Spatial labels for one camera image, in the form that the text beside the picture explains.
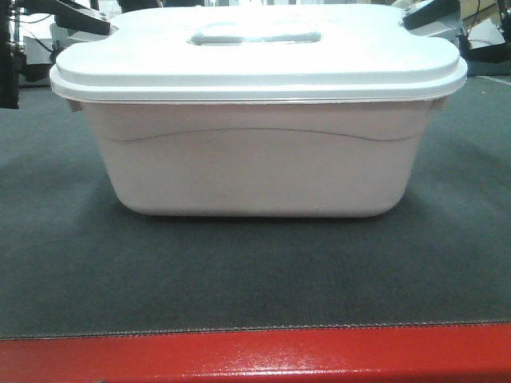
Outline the dark grey table mat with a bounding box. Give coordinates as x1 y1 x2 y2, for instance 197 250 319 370
1 77 510 339

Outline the white plastic storage bin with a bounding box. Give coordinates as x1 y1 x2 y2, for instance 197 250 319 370
70 100 442 217

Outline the white bin lid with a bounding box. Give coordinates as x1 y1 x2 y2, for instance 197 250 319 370
50 4 467 104

